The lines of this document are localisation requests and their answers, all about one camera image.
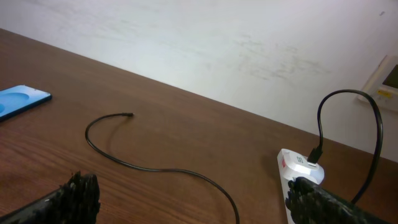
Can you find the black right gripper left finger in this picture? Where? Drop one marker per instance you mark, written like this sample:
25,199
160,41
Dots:
75,202

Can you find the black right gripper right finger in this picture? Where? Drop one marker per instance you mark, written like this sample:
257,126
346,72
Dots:
309,203

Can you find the blue screen smartphone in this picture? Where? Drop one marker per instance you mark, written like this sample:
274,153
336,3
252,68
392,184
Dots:
18,99

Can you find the white power strip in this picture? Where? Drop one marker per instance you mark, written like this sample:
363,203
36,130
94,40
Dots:
292,165

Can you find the white wall socket panel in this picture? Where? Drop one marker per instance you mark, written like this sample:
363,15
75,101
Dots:
382,84

